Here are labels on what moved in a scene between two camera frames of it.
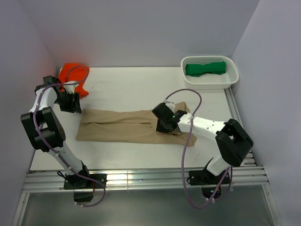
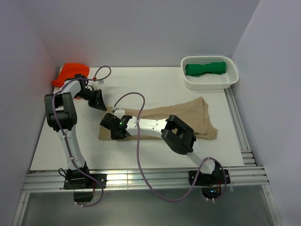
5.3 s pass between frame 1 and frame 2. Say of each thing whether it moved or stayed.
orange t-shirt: stayed
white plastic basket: stayed
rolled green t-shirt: stayed
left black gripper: moved
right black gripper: moved
